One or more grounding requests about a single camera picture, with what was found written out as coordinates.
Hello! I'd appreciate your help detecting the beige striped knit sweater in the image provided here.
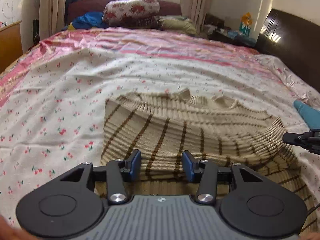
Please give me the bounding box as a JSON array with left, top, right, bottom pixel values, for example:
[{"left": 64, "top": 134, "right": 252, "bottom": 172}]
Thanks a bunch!
[{"left": 101, "top": 89, "right": 319, "bottom": 239}]

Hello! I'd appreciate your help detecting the floral red white quilt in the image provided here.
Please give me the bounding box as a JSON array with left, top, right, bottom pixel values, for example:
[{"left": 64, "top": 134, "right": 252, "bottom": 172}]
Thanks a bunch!
[{"left": 102, "top": 0, "right": 161, "bottom": 28}]

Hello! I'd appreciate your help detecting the olive green pillow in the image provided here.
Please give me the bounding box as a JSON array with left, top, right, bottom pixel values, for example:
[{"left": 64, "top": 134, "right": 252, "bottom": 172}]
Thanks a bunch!
[{"left": 158, "top": 15, "right": 198, "bottom": 37}]

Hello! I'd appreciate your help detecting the dark bedside table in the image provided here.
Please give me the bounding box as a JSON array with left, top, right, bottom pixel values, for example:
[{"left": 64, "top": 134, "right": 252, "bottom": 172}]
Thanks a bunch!
[{"left": 203, "top": 13, "right": 256, "bottom": 48}]

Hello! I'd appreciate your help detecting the colourful carton box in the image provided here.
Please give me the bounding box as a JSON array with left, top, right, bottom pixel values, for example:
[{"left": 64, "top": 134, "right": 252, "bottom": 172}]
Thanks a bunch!
[{"left": 239, "top": 12, "right": 253, "bottom": 37}]

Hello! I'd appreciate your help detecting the beige curtain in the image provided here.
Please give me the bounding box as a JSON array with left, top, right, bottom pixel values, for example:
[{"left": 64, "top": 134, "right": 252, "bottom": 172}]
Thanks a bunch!
[
  {"left": 39, "top": 0, "right": 66, "bottom": 40},
  {"left": 179, "top": 0, "right": 217, "bottom": 34}
]

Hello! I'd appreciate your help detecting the pink satin bedspread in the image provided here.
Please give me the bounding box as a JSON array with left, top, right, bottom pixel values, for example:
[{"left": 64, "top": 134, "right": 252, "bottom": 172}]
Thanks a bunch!
[{"left": 1, "top": 28, "right": 319, "bottom": 108}]

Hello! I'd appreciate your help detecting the wooden desk shelf unit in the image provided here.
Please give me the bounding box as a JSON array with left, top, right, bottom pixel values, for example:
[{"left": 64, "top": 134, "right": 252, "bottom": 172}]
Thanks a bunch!
[{"left": 0, "top": 21, "right": 23, "bottom": 73}]

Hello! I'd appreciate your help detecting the blue crumpled cloth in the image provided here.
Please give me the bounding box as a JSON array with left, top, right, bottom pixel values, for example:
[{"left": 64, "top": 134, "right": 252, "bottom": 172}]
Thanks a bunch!
[{"left": 61, "top": 11, "right": 109, "bottom": 31}]

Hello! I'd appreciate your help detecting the dark wooden headboard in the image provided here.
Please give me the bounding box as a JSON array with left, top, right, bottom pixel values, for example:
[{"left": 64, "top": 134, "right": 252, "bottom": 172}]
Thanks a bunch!
[{"left": 255, "top": 9, "right": 320, "bottom": 90}]

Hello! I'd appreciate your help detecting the teal folded garment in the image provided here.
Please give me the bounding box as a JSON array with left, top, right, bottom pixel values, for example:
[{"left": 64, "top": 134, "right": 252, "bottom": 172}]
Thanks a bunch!
[{"left": 293, "top": 100, "right": 320, "bottom": 129}]

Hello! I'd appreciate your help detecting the white cherry print sheet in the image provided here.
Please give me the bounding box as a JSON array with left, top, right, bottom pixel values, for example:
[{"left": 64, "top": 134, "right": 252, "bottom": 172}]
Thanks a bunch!
[{"left": 1, "top": 49, "right": 319, "bottom": 226}]

